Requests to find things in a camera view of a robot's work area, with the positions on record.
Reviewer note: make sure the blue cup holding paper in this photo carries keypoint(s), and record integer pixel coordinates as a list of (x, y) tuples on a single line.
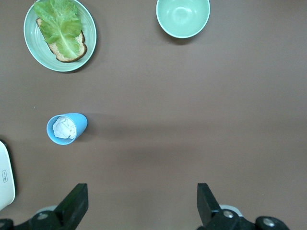
[(80, 122)]

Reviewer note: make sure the white paper ball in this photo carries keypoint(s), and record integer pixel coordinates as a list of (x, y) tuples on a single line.
[(63, 128)]

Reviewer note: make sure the green lettuce leaf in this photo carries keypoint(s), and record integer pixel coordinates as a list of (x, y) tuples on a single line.
[(61, 26)]

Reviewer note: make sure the mint green bowl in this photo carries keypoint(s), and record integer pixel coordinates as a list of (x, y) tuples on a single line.
[(183, 16)]

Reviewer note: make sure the white toaster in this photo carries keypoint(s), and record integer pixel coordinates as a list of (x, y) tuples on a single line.
[(6, 177)]

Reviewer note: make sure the mint green plate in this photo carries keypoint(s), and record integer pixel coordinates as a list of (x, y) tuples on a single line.
[(36, 48)]

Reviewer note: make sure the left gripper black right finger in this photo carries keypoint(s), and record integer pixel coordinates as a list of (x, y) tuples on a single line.
[(208, 210)]

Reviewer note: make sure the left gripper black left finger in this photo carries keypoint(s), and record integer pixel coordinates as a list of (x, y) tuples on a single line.
[(72, 208)]

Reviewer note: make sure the brown bread slice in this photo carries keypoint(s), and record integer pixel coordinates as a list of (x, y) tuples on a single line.
[(56, 51)]

